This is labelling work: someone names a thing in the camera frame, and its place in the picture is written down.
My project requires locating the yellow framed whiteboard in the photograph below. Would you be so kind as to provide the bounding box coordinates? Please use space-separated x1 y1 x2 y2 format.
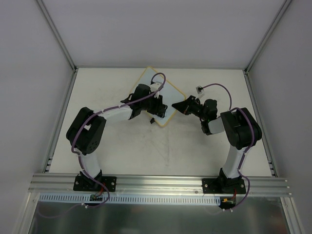
130 67 186 127

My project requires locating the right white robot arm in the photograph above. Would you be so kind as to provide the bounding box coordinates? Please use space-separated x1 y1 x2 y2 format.
172 96 262 195

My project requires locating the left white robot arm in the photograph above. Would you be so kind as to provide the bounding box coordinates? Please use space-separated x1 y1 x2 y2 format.
66 82 167 191

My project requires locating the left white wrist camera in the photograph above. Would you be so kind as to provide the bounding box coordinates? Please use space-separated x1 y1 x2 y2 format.
150 82 162 93

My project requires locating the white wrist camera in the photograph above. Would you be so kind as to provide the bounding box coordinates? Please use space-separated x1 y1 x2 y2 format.
150 82 162 93
195 86 205 99

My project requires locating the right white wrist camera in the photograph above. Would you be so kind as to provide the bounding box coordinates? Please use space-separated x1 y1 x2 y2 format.
195 86 205 99

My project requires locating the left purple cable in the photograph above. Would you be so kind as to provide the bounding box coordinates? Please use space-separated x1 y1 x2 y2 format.
36 72 168 218

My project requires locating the right aluminium side rail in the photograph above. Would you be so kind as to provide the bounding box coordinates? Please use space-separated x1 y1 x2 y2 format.
243 70 278 177

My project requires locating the aluminium side rail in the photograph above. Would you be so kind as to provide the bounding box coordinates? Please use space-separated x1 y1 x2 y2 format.
243 70 278 177
40 68 78 173

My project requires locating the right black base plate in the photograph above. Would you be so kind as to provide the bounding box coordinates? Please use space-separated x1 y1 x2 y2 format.
201 176 246 195

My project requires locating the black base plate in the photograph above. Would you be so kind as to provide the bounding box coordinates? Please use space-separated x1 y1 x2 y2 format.
201 176 246 195
73 174 117 192

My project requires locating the left aluminium side rail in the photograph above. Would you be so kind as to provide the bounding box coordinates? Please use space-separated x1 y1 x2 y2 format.
40 68 78 173

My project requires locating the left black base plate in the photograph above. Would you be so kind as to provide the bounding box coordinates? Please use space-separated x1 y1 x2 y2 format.
73 174 117 192

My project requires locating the left aluminium frame post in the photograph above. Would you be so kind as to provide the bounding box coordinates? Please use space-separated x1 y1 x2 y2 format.
35 0 77 71

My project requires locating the aluminium frame post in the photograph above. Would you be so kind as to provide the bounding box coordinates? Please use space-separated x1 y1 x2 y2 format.
244 0 293 74
35 0 77 71

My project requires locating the aluminium front rail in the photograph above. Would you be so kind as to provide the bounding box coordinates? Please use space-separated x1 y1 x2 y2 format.
28 173 293 197

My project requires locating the right aluminium frame post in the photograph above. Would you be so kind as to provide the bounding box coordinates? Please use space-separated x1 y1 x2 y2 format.
244 0 293 74

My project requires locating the white slotted cable duct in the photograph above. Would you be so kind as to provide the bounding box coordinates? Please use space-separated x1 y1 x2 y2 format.
39 193 221 206

